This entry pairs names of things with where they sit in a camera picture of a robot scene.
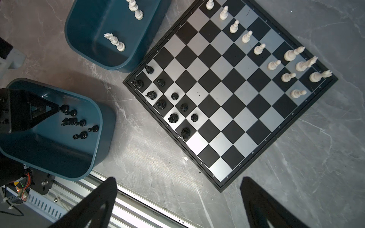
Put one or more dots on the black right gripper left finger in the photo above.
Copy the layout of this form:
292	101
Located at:
94	211

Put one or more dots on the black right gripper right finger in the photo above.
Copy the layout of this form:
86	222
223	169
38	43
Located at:
262	209

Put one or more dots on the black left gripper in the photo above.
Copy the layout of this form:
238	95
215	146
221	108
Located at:
20	112

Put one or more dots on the black and silver chessboard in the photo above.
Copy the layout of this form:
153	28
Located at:
242	106

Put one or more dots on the teal tray with black pieces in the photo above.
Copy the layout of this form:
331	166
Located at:
50	147

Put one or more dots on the green circuit board left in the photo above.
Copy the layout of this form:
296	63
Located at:
22	190

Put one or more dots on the teal tray with white pieces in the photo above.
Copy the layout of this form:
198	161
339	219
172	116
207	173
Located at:
88	21

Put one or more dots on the black piece on board four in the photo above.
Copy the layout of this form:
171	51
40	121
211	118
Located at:
138	83

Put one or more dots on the black piece on board ten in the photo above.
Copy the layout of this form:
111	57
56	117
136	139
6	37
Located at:
185	133

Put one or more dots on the black piece on board nine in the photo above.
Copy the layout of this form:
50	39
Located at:
194	117

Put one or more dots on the black piece on board one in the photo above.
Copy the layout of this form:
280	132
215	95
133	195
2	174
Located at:
149	69

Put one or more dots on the black piece on board six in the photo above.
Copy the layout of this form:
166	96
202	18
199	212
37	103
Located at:
161	104

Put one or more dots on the black piece on board eight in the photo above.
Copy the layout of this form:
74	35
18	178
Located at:
173	118

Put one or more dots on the black piece on board two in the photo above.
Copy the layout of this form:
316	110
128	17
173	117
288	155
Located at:
161	83

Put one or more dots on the black piece on board seven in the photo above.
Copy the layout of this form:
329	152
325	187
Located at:
184	107

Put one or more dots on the black piece on board three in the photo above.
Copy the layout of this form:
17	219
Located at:
174	96

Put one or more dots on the white bishop on board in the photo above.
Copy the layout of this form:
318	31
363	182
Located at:
290	55

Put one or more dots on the black piece in tray three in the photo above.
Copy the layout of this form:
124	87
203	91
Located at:
69	121

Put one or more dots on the black piece in tray four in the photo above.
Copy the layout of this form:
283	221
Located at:
81	122

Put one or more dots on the black piece in tray six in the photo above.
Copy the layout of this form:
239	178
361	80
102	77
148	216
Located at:
82	135

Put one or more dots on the black piece in tray five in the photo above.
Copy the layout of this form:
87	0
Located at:
94	129

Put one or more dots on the white piece in tray three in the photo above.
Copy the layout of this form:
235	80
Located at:
114	40

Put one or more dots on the white pawn eight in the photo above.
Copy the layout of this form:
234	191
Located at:
298	93

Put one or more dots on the white pawn seven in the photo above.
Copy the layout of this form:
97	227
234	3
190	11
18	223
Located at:
288	76

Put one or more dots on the white rook far right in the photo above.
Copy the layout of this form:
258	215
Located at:
316	77

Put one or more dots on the white pawn six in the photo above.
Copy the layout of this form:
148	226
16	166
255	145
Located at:
273	65

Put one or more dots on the white pawn five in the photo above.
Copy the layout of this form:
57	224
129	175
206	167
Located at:
259	49

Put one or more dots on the white pawn four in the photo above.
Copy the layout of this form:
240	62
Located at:
247	37

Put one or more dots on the white pawn three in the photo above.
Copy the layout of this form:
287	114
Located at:
234	27

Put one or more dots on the white pawn two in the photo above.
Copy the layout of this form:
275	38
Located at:
224	13

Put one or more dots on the white pawn one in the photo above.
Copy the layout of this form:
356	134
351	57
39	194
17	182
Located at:
210	4

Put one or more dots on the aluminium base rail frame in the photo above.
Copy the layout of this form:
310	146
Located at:
130	209

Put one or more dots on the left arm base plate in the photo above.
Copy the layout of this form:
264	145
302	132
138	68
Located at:
41	182

